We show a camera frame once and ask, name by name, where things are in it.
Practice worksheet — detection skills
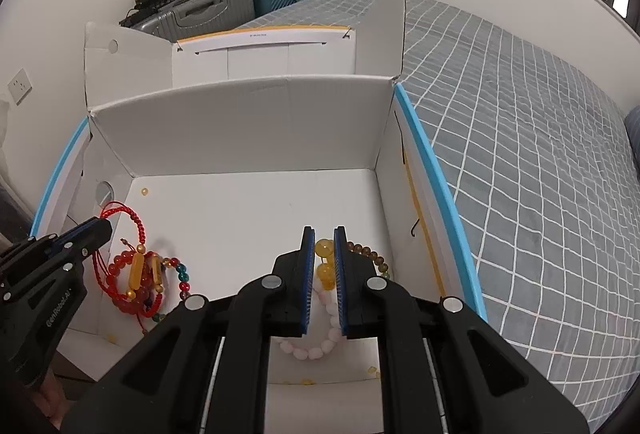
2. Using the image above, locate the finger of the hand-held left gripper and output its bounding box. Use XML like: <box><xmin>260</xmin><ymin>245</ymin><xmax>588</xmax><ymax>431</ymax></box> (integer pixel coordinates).
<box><xmin>0</xmin><ymin>219</ymin><xmax>114</xmax><ymax>301</ymax></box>
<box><xmin>46</xmin><ymin>217</ymin><xmax>109</xmax><ymax>243</ymax></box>

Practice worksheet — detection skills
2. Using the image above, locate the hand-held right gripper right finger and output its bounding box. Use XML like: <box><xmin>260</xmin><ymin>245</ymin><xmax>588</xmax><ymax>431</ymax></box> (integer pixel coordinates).
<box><xmin>333</xmin><ymin>225</ymin><xmax>591</xmax><ymax>434</ymax></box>

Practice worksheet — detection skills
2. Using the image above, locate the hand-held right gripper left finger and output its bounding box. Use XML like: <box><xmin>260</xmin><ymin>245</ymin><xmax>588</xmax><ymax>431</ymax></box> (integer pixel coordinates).
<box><xmin>60</xmin><ymin>226</ymin><xmax>317</xmax><ymax>434</ymax></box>

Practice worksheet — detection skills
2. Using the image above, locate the amber and white bead bracelet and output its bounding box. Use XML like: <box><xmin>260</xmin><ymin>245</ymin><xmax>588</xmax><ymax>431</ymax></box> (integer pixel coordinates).
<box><xmin>279</xmin><ymin>238</ymin><xmax>346</xmax><ymax>361</ymax></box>

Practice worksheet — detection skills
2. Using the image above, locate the red orange bead bracelet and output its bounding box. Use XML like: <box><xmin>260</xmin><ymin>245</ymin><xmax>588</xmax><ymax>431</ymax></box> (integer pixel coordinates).
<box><xmin>106</xmin><ymin>250</ymin><xmax>179</xmax><ymax>315</ymax></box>

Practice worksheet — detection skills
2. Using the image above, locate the wooden and jade bead bracelet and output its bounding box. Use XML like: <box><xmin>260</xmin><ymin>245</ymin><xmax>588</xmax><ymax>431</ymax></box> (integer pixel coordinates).
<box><xmin>345</xmin><ymin>241</ymin><xmax>392</xmax><ymax>280</ymax></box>

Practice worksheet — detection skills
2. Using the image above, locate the multicoloured glass bead bracelet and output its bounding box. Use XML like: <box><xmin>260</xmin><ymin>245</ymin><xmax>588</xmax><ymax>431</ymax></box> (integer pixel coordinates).
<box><xmin>145</xmin><ymin>256</ymin><xmax>192</xmax><ymax>323</ymax></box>

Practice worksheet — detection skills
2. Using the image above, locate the white cardboard box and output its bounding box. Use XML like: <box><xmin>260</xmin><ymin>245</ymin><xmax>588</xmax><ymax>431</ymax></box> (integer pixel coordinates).
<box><xmin>30</xmin><ymin>0</ymin><xmax>489</xmax><ymax>431</ymax></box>

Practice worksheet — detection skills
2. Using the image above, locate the person's left hand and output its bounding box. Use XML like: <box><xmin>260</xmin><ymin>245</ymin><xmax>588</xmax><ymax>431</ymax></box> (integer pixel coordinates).
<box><xmin>30</xmin><ymin>371</ymin><xmax>69</xmax><ymax>430</ymax></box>

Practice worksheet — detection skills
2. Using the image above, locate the grey plaid bedsheet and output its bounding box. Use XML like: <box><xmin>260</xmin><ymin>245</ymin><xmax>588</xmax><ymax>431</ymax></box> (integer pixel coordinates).
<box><xmin>240</xmin><ymin>0</ymin><xmax>640</xmax><ymax>426</ymax></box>

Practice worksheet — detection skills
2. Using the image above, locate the silver hard suitcase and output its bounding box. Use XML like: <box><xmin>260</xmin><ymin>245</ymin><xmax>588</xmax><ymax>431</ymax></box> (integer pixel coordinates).
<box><xmin>120</xmin><ymin>0</ymin><xmax>256</xmax><ymax>42</ymax></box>

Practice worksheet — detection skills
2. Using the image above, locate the blue pillow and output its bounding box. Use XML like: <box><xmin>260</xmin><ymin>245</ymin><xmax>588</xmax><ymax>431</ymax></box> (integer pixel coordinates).
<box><xmin>624</xmin><ymin>106</ymin><xmax>640</xmax><ymax>155</ymax></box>

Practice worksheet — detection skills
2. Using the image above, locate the white wall socket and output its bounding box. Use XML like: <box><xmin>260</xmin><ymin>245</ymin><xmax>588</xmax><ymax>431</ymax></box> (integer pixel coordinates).
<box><xmin>7</xmin><ymin>68</ymin><xmax>32</xmax><ymax>106</ymax></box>

